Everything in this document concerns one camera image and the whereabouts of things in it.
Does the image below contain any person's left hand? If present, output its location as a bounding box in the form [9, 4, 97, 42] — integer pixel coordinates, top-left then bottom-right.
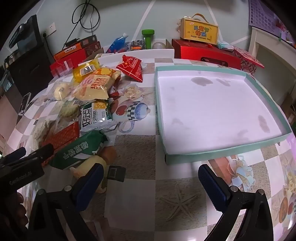
[0, 192, 28, 233]

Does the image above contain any small black tag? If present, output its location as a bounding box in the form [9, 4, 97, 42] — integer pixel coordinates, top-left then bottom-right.
[106, 165, 127, 182]

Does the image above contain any smartphone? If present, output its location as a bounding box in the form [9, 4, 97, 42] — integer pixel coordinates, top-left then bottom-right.
[18, 92, 32, 115]

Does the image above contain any pile of small toys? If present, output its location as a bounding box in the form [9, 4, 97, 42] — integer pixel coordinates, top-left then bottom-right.
[130, 40, 147, 51]

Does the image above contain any white wall outlet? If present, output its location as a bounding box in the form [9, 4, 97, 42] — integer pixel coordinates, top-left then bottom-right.
[43, 22, 56, 38]

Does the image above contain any white green snack packet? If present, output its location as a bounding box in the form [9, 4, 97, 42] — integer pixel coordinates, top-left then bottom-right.
[79, 100, 118, 133]

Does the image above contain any light blue tissue pack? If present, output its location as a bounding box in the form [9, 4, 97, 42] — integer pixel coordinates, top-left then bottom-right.
[217, 40, 234, 51]

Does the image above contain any black flat box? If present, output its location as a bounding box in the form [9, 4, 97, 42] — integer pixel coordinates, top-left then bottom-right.
[79, 35, 98, 47]

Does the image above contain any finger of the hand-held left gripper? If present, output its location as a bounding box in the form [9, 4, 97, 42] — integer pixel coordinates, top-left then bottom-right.
[0, 146, 27, 164]
[21, 143, 55, 166]

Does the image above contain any clear plastic box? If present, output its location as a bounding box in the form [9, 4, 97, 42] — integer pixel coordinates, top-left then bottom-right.
[50, 59, 75, 77]

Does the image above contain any black monitor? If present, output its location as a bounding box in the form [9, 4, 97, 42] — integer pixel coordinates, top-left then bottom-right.
[9, 14, 39, 49]

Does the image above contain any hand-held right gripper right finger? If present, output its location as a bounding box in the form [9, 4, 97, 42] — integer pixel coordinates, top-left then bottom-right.
[198, 164, 274, 241]

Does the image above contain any red storage box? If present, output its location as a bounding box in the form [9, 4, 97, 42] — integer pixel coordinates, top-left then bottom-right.
[50, 41, 102, 75]

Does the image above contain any round yellow pastry packet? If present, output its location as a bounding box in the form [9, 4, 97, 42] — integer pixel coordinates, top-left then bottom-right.
[53, 82, 73, 100]

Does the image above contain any red patterned snack bar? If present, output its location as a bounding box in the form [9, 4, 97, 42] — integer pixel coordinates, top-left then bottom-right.
[41, 122, 80, 154]

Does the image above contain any dark green snack packet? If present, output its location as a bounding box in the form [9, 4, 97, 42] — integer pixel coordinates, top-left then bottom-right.
[49, 130, 108, 169]

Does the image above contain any black cable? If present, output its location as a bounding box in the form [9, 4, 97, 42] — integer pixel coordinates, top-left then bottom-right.
[64, 0, 101, 47]

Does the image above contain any large red gift box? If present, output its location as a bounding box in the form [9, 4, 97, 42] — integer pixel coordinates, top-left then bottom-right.
[172, 39, 242, 70]

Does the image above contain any purple perforated basket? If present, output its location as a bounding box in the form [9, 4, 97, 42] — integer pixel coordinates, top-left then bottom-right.
[248, 0, 296, 45]

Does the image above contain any cream cracker snack packet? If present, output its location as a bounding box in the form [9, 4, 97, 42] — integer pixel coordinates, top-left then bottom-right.
[73, 67, 122, 100]

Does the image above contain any orange flat box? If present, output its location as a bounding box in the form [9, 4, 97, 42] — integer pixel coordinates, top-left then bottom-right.
[54, 44, 81, 61]

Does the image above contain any red triangular snack packet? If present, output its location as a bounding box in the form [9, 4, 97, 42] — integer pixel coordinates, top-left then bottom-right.
[116, 55, 144, 82]

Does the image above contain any white shelf unit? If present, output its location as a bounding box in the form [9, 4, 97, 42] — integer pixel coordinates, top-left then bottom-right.
[248, 26, 296, 130]

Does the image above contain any shallow teal cardboard tray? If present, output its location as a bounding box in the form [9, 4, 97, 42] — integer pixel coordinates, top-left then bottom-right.
[154, 65, 292, 165]

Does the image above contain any green dumbbell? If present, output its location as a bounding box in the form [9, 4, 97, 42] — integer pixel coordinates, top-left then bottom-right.
[142, 29, 155, 50]

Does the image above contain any black cabinet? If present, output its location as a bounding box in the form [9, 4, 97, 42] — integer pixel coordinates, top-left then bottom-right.
[3, 35, 54, 99]

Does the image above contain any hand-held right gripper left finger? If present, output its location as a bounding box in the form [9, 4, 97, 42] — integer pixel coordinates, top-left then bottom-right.
[28, 163, 109, 241]

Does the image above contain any yellow bread packet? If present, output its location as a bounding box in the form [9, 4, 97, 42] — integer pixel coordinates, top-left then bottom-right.
[69, 156, 108, 193]

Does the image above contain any cardboard box with white board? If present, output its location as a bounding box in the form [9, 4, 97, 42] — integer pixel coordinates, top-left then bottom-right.
[83, 39, 175, 64]

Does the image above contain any yellow gift box with handle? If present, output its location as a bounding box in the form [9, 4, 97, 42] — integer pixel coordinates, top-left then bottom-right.
[179, 13, 219, 46]

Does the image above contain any yellow clear snack packet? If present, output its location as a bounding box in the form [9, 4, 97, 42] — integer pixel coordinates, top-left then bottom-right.
[73, 58, 102, 83]

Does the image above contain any round green cake packet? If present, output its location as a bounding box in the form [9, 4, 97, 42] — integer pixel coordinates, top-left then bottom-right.
[60, 100, 82, 121]

